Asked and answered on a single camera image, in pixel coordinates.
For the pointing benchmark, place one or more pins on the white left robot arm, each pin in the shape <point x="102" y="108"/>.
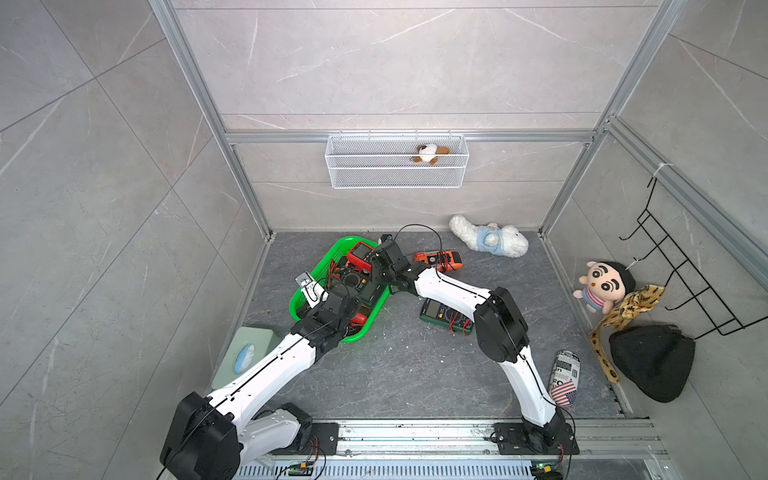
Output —
<point x="211" y="436"/>

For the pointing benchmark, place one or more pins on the cartoon boy plush doll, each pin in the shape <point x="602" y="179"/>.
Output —
<point x="605" y="285"/>

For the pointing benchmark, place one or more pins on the orange multimeter back side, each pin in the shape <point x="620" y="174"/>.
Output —
<point x="444" y="260"/>

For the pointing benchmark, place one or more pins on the black wire wall rack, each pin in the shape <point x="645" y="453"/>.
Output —
<point x="713" y="313"/>

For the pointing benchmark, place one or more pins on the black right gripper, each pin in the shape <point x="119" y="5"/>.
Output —
<point x="376" y="266"/>

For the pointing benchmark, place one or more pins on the white plush dog blue shirt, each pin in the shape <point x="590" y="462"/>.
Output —
<point x="492" y="238"/>

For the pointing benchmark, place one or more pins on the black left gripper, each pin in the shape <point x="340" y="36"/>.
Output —
<point x="309" y="318"/>

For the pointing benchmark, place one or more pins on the leopard print cloth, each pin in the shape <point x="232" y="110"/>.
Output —
<point x="619" y="318"/>

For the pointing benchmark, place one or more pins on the small brown white plush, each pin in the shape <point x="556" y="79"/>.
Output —
<point x="430" y="153"/>

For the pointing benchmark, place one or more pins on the green plastic basket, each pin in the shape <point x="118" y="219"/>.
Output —
<point x="340" y="248"/>

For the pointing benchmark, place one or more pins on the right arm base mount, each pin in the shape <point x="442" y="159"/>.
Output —
<point x="557" y="437"/>

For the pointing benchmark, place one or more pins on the green multimeter grey screen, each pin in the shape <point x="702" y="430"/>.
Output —
<point x="361" y="286"/>

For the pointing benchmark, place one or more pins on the red multimeter with leads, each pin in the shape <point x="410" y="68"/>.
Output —
<point x="358" y="257"/>

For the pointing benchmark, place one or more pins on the newspaper flag print pouch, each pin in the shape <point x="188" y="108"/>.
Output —
<point x="564" y="378"/>

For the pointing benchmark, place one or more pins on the black fabric bag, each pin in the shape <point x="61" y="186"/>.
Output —
<point x="657" y="358"/>

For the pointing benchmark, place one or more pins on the dark green multimeter yellow button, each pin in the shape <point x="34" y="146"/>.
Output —
<point x="436" y="313"/>

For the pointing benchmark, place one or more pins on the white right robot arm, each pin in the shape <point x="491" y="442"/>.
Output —
<point x="500" y="329"/>

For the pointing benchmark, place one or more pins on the pale green plastic bin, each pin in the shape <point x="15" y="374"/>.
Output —
<point x="248" y="346"/>

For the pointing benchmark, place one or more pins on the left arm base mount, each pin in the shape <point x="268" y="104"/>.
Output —
<point x="300" y="435"/>

